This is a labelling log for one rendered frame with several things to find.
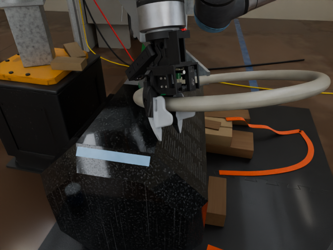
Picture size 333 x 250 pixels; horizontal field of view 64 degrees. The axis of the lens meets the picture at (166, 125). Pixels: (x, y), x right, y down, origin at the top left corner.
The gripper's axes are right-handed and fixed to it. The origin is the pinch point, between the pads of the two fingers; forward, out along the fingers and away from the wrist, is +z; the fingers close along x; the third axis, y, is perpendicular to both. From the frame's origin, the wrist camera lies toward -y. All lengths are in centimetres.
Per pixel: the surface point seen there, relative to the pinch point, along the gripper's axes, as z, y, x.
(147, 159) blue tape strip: 22.3, -35.5, 22.3
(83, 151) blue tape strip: 18, -57, 8
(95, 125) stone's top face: 10, -64, 19
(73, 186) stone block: 33, -63, 3
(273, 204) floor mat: 88, -28, 118
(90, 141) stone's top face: 15, -57, 12
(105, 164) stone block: 23, -49, 12
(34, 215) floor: 75, -136, 4
